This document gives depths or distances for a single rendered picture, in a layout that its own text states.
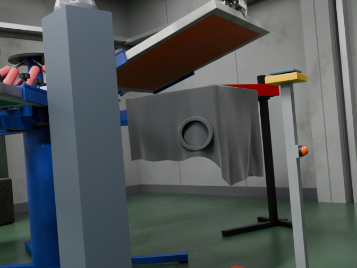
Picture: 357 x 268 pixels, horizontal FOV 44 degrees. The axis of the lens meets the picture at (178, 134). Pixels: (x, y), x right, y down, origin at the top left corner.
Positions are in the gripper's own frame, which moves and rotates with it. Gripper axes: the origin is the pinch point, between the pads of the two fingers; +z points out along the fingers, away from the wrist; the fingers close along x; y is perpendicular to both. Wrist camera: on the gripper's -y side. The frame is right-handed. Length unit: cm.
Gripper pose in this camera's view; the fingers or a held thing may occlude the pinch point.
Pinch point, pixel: (241, 17)
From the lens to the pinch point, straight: 207.8
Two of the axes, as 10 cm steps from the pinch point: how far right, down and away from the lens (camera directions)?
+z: 3.0, 9.4, -1.6
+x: 7.9, -3.4, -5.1
